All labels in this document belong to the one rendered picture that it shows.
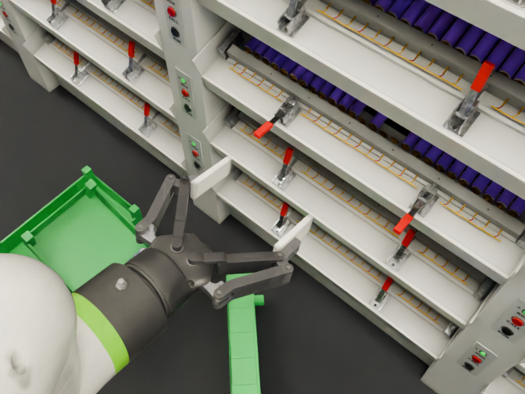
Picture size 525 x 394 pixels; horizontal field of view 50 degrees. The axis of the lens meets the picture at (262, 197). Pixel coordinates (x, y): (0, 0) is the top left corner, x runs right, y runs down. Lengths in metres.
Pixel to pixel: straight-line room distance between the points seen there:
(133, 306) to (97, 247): 0.84
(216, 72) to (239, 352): 0.53
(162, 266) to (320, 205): 0.54
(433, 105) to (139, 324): 0.44
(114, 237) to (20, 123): 0.54
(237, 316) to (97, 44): 0.70
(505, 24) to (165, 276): 0.42
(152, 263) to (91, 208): 0.84
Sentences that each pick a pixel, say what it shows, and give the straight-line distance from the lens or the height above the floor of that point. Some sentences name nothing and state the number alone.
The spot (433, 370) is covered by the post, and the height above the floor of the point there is 0.09.
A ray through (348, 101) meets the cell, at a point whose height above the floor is 0.58.
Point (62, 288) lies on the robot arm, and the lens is 0.46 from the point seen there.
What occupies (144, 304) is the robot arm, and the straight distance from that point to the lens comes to 0.59.
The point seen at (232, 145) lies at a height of 0.35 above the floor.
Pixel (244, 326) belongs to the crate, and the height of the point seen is 0.20.
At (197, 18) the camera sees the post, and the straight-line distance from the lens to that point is 0.97.
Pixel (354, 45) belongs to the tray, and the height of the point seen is 0.74.
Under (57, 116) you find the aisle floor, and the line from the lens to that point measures 1.79.
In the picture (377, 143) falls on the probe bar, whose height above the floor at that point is 0.58.
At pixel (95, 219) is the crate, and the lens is 1.43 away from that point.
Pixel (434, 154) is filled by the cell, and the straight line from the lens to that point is 0.91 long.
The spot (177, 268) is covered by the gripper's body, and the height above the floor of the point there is 0.73.
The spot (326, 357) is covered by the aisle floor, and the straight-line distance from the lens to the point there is 1.34.
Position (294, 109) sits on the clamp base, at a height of 0.56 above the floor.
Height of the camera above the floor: 1.28
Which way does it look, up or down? 58 degrees down
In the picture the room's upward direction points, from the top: straight up
